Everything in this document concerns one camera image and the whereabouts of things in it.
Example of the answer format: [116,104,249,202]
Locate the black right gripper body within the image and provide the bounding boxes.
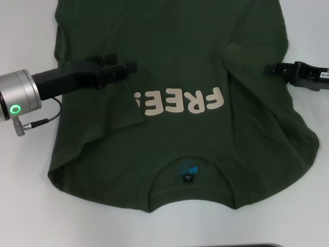
[294,61,329,86]

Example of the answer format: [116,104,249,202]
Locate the dark grey gripper cable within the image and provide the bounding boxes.
[29,97,63,127]

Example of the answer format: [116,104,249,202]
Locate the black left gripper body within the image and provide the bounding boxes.
[31,58,104,100]

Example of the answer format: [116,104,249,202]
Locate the dark green FREE! t-shirt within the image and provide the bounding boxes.
[47,0,322,213]

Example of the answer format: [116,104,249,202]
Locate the silver cable connector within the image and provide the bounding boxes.
[11,117,33,136]

